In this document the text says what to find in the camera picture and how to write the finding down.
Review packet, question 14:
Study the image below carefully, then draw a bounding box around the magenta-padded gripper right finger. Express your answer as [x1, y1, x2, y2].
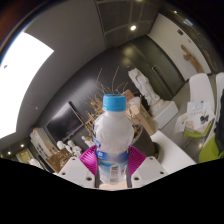
[125, 145, 169, 190]

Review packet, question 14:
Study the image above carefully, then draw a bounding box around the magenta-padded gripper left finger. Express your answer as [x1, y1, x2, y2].
[56, 145, 100, 189]

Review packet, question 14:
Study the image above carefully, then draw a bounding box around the blue-capped clear water bottle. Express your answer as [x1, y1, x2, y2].
[92, 93, 135, 185]

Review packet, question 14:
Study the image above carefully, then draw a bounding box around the small white plaster figure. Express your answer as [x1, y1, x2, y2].
[81, 134, 96, 148]

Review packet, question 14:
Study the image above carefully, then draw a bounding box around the grey plant saucer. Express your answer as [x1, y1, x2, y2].
[151, 146, 163, 164]

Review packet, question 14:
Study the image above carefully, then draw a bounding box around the white plaster bust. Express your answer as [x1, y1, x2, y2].
[66, 139, 76, 150]
[56, 140, 66, 151]

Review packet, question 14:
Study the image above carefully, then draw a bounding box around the wooden easel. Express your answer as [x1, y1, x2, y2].
[77, 109, 96, 138]

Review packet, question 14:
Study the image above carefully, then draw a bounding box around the white cabinet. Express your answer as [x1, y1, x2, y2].
[29, 126, 56, 161]

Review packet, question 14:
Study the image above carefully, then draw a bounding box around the stack of papers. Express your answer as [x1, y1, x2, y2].
[174, 101, 216, 134]

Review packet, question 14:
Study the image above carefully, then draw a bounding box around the long ceiling light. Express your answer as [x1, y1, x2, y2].
[0, 31, 55, 140]

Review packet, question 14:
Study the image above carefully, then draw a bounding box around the wooden figure sculpture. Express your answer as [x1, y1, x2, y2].
[180, 44, 205, 74]

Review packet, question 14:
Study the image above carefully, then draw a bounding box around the black wall screen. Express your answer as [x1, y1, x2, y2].
[44, 101, 84, 141]

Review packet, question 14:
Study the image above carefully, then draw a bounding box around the white pedestal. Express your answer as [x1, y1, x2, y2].
[151, 99, 179, 129]

